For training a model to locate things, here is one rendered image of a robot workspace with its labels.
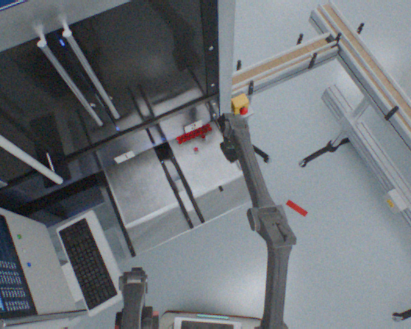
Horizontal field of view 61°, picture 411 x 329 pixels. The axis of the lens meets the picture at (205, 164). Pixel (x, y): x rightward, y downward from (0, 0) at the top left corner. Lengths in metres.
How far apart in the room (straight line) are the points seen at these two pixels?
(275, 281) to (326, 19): 1.50
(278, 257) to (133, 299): 0.42
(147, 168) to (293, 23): 2.12
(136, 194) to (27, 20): 0.98
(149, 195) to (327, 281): 1.40
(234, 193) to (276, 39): 1.88
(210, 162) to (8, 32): 1.05
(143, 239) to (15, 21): 1.04
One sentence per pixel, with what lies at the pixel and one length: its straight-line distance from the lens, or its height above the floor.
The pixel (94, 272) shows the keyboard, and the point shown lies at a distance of 1.73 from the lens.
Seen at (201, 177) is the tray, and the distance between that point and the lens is 1.65.
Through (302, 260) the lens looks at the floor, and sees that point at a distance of 2.52.
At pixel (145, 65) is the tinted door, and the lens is 1.16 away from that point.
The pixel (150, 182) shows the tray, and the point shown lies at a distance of 1.68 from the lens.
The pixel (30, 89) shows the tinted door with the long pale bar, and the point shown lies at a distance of 1.11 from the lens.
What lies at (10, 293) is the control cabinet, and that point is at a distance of 1.34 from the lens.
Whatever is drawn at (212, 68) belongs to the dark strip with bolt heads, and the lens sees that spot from 1.31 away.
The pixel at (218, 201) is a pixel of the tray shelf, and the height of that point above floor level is 0.88.
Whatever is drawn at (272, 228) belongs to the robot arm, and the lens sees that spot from 1.02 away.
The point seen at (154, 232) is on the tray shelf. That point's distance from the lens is 1.62.
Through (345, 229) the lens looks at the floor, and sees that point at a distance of 2.63.
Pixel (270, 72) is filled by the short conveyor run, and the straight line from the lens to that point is 1.84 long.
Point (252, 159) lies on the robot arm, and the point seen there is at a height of 1.38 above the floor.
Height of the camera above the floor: 2.45
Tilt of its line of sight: 70 degrees down
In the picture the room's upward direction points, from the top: 8 degrees counter-clockwise
